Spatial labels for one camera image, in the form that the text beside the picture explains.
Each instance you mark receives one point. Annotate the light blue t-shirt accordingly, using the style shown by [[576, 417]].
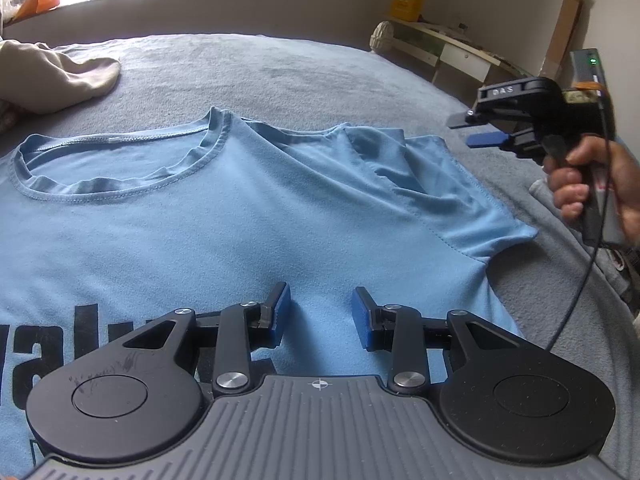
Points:
[[200, 220]]

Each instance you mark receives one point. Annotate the beige garment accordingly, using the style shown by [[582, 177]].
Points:
[[50, 80]]

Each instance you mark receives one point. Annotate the orange bag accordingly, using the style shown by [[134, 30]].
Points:
[[42, 0]]

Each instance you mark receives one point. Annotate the person's right hand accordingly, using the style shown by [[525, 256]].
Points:
[[567, 192]]

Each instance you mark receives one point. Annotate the grey bed blanket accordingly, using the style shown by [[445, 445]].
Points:
[[325, 75]]

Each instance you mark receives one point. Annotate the cardboard strip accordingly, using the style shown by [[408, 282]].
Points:
[[562, 30]]

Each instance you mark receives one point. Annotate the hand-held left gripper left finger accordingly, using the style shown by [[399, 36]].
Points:
[[282, 310]]

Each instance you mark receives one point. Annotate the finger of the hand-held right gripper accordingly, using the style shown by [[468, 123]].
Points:
[[485, 140], [462, 121]]

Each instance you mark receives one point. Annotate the cream desk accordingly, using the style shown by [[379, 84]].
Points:
[[465, 52]]

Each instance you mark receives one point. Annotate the cream bedpost finial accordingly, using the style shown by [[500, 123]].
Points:
[[381, 36]]

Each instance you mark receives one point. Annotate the light grey cloth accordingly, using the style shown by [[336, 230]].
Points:
[[570, 260]]

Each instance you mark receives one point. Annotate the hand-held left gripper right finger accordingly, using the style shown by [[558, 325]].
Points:
[[360, 317]]

